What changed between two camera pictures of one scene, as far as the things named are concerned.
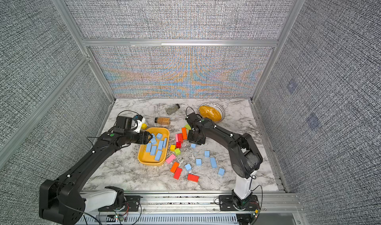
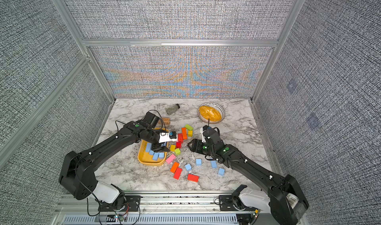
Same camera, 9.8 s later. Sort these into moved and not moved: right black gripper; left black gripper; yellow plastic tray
Moved: left black gripper; right black gripper
Not moved: yellow plastic tray
